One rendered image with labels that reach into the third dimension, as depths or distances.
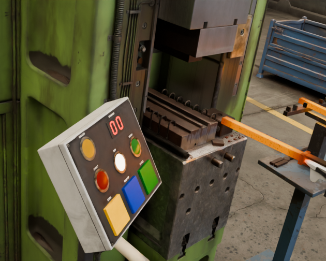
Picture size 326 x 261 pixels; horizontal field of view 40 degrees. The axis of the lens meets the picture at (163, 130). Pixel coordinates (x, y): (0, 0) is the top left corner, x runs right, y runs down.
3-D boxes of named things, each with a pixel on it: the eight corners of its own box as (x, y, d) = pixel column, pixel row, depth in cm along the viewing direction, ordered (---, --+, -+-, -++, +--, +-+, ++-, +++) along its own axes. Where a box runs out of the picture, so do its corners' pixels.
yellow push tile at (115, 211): (130, 219, 113) (119, 193, 111) (118, 236, 106) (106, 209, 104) (124, 220, 114) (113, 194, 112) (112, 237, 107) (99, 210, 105)
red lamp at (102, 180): (112, 188, 108) (114, 173, 106) (97, 194, 105) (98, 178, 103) (104, 182, 110) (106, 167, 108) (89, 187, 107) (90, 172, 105)
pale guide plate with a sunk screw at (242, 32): (243, 56, 187) (252, 15, 180) (230, 58, 181) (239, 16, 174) (239, 54, 188) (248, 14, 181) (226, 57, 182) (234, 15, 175)
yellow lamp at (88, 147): (99, 157, 106) (100, 141, 104) (83, 162, 103) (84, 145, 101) (91, 151, 108) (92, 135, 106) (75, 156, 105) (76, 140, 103)
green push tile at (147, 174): (158, 182, 130) (149, 159, 128) (149, 194, 124) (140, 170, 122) (153, 183, 131) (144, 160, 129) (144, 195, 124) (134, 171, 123)
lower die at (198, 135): (214, 139, 174) (218, 119, 170) (179, 152, 161) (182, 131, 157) (142, 100, 199) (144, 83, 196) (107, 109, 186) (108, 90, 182)
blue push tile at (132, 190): (146, 199, 121) (135, 175, 119) (135, 213, 115) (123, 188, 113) (140, 200, 122) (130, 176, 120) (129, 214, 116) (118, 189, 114)
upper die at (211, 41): (232, 51, 159) (238, 25, 155) (195, 57, 145) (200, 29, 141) (152, 21, 184) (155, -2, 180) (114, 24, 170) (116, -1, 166)
